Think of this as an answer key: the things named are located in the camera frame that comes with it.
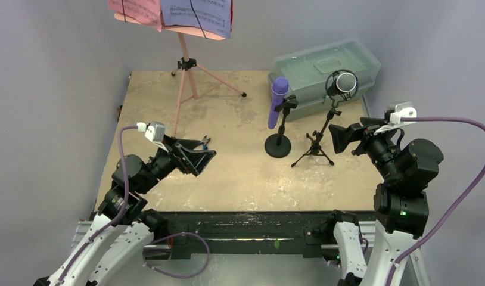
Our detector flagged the blue-handled pliers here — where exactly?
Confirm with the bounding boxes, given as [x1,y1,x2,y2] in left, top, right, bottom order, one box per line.
[197,135,212,150]

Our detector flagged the purple microphone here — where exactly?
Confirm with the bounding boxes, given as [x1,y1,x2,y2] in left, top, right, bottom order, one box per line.
[268,76,289,129]

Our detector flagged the silver condenser microphone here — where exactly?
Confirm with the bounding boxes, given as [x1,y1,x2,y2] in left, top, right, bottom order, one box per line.
[325,69,359,102]

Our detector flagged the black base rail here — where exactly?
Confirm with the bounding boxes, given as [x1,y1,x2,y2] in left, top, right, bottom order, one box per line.
[70,211,421,262]

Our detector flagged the blue sheet music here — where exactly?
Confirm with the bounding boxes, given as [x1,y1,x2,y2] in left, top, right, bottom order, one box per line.
[161,0,232,38]

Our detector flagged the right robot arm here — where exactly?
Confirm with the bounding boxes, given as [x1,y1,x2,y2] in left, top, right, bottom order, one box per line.
[324,117,444,285]

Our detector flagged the black tripod mic stand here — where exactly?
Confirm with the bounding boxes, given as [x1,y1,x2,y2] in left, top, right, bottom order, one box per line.
[291,101,342,167]

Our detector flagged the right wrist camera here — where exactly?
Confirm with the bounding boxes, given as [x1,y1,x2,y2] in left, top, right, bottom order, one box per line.
[375,101,417,135]

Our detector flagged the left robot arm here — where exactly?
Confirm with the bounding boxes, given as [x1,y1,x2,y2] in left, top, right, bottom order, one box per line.
[35,136,216,285]

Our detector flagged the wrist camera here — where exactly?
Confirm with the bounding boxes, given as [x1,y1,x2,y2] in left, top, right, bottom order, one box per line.
[375,101,417,135]
[144,121,166,144]

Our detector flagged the black round-base mic stand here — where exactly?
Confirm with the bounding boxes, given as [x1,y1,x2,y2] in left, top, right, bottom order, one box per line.
[265,95,298,158]

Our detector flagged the pink music stand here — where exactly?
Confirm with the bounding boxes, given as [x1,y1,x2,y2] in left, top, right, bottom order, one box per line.
[114,11,248,139]

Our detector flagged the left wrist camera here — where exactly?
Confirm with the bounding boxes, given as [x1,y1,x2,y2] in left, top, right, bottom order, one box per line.
[144,121,166,144]

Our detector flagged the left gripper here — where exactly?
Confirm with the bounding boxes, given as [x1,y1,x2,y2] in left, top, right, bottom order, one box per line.
[138,133,216,193]

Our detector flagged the translucent plastic storage box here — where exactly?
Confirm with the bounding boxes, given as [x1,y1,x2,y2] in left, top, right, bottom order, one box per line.
[268,38,381,121]

